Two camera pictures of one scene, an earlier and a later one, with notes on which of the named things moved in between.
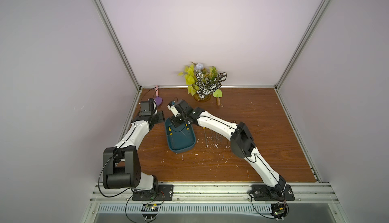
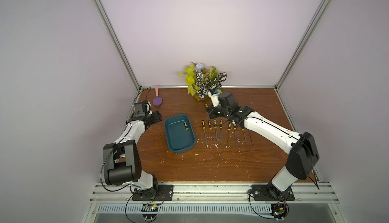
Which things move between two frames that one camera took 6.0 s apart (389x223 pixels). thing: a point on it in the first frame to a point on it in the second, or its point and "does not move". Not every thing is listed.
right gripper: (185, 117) to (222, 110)
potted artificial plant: (201, 82) does not move
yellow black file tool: (205, 137) does not move
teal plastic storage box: (181, 139) does not move
